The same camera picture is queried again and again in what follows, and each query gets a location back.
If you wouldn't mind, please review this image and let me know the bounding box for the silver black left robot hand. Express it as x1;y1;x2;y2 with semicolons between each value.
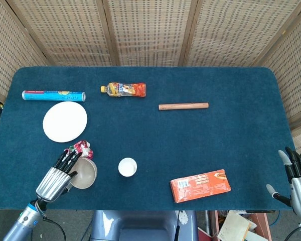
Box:
36;150;83;203

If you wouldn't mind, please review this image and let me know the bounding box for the beige bowl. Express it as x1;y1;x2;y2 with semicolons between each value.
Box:
69;157;98;190

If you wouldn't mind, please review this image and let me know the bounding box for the white paper cup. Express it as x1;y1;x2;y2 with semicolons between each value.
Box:
118;157;138;178

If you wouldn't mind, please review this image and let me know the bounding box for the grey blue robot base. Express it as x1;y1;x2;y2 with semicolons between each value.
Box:
90;210;199;241

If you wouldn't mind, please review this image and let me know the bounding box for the white round plate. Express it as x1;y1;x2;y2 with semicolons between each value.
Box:
42;101;88;143

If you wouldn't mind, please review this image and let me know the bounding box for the red drink pouch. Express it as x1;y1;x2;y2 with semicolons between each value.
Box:
64;140;94;160

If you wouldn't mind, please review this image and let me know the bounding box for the red crate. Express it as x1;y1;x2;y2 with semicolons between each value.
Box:
198;210;270;241

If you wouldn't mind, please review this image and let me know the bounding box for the beige cardboard sheet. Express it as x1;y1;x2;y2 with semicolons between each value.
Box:
217;210;251;241

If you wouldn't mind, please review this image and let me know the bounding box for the blue cling wrap roll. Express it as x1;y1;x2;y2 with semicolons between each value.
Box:
22;90;86;102

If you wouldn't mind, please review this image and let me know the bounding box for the orange cardboard box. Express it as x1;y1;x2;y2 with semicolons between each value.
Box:
169;169;232;203

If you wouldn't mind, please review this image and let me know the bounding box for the orange drink bottle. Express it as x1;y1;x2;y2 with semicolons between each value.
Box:
100;82;147;97

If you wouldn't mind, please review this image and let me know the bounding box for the blue felt table cover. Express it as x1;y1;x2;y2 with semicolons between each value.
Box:
0;66;301;211

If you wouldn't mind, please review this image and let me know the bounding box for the wooden rolling pin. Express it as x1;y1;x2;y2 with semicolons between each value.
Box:
158;102;209;111

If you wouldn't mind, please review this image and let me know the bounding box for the woven bamboo folding screen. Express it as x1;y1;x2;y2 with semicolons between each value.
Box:
0;0;301;161

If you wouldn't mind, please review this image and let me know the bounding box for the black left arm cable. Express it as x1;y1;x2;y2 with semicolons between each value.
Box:
42;217;67;241

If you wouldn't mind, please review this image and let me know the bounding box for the white perforated metal bracket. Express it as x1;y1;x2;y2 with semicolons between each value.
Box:
178;210;190;226

